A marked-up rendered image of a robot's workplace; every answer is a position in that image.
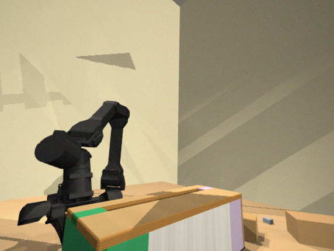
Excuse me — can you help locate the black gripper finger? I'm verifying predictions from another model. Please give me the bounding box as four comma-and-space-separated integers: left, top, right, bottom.
45, 214, 67, 244

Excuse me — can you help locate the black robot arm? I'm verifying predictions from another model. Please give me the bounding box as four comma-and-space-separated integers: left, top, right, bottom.
34, 101, 130, 191

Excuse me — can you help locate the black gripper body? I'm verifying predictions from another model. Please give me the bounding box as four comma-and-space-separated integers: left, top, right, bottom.
18, 169, 123, 226

